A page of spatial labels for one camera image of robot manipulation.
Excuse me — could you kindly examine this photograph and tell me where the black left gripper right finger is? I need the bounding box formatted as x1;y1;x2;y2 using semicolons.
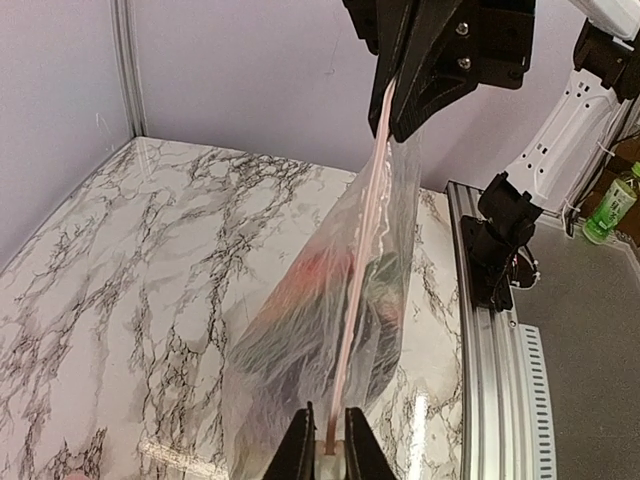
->
344;408;393;480

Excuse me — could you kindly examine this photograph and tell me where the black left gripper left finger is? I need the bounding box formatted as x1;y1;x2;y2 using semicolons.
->
267;402;316;480

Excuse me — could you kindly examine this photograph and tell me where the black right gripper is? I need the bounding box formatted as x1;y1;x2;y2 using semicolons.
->
344;0;535;143

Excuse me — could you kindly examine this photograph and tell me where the clear zip top bag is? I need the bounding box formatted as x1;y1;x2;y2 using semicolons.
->
222;87;420;479

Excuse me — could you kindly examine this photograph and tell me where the dark purple toy eggplant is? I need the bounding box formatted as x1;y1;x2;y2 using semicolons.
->
265;252;407;406

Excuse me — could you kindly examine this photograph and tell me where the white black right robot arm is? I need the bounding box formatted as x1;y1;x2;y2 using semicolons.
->
346;1;639;311

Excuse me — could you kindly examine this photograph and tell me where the green drink bottle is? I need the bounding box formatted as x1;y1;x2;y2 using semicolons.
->
583;162;639;244

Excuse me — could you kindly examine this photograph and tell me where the aluminium front frame rail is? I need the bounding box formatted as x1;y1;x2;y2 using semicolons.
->
446;182;558;479

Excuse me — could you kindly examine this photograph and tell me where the right aluminium corner post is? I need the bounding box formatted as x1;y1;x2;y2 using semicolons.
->
110;0;147;137

